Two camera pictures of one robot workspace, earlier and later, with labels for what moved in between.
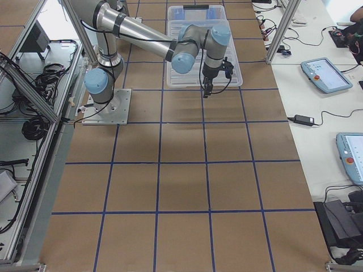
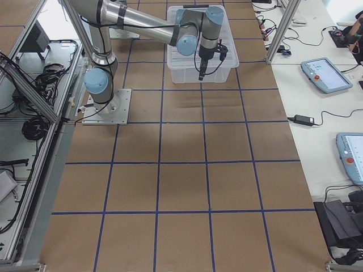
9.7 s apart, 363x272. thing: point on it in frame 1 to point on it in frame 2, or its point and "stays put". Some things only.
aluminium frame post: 286,25 stays put
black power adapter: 304,120 stays put
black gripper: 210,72 to 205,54
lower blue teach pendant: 350,147 stays put
